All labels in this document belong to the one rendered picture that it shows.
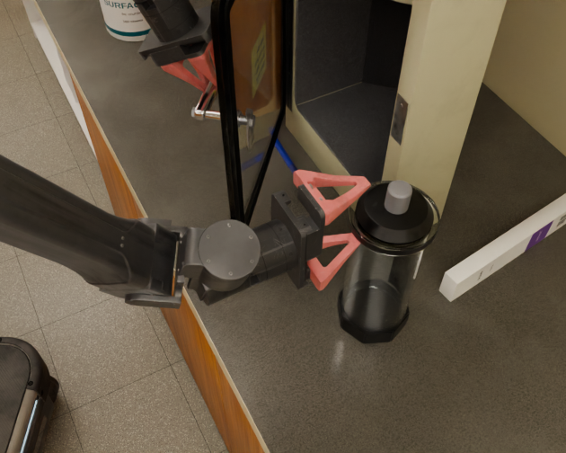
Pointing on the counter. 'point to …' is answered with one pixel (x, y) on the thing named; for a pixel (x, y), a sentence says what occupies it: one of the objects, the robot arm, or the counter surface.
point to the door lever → (207, 104)
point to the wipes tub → (124, 20)
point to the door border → (231, 111)
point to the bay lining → (348, 44)
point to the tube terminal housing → (426, 94)
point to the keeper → (399, 119)
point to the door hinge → (289, 53)
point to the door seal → (236, 112)
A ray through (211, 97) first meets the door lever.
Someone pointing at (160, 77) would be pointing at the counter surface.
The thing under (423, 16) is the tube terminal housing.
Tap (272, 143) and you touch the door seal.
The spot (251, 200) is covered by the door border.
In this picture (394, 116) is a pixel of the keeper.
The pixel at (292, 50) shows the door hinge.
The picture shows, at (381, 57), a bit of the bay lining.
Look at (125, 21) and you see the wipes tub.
